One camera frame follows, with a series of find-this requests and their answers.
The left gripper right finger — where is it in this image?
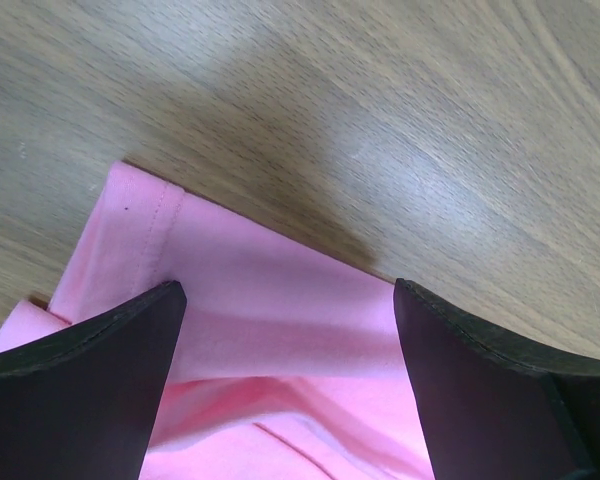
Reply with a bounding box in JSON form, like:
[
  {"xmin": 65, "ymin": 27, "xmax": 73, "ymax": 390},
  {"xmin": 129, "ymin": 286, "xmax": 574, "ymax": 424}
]
[{"xmin": 394, "ymin": 279, "xmax": 600, "ymax": 479}]

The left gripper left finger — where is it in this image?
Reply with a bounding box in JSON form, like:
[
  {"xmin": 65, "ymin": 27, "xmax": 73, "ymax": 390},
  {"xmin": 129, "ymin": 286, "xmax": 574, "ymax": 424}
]
[{"xmin": 0, "ymin": 281, "xmax": 187, "ymax": 479}]

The pink t-shirt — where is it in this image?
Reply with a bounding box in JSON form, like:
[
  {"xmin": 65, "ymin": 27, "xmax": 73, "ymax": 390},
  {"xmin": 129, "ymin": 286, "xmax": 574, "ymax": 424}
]
[{"xmin": 0, "ymin": 162, "xmax": 433, "ymax": 479}]

